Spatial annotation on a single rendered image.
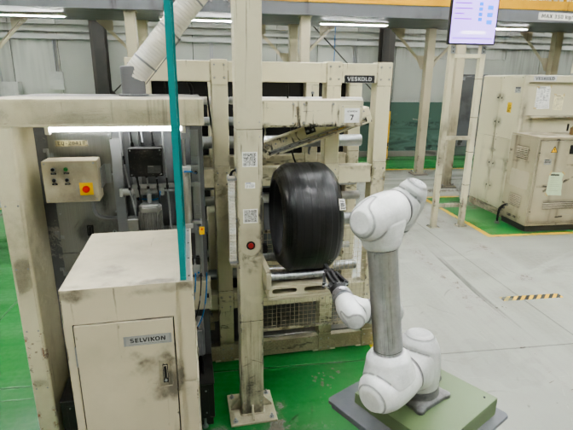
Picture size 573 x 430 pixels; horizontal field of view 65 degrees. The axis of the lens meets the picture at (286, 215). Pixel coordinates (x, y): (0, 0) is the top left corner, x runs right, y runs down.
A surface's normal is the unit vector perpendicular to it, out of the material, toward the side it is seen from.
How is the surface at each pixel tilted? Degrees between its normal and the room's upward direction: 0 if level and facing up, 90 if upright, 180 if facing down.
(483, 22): 90
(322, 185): 43
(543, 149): 90
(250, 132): 90
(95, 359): 90
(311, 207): 66
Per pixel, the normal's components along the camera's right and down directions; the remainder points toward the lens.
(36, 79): 0.15, 0.28
